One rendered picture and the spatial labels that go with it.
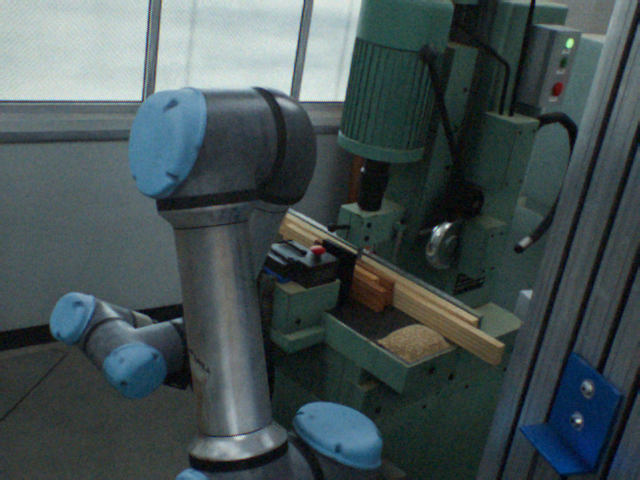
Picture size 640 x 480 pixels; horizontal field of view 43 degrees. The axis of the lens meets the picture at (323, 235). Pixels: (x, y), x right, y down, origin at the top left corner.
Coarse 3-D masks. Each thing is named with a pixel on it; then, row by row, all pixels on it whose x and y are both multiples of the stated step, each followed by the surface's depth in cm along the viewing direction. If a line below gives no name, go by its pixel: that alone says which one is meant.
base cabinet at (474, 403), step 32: (288, 384) 170; (480, 384) 186; (288, 416) 172; (416, 416) 171; (448, 416) 181; (480, 416) 193; (384, 448) 167; (416, 448) 177; (448, 448) 188; (480, 448) 200
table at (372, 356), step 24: (336, 312) 159; (360, 312) 161; (384, 312) 163; (288, 336) 154; (312, 336) 156; (336, 336) 157; (360, 336) 152; (384, 336) 153; (360, 360) 153; (384, 360) 148; (432, 360) 149; (456, 360) 156; (408, 384) 147
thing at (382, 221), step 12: (384, 204) 172; (396, 204) 173; (348, 216) 166; (360, 216) 163; (372, 216) 165; (384, 216) 167; (396, 216) 170; (360, 228) 164; (372, 228) 166; (384, 228) 169; (348, 240) 167; (360, 240) 165; (372, 240) 168; (384, 240) 171
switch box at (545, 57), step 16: (544, 32) 163; (560, 32) 161; (576, 32) 165; (528, 48) 166; (544, 48) 163; (560, 48) 163; (576, 48) 168; (528, 64) 166; (544, 64) 164; (528, 80) 167; (544, 80) 164; (560, 80) 168; (528, 96) 167; (544, 96) 166; (560, 96) 171
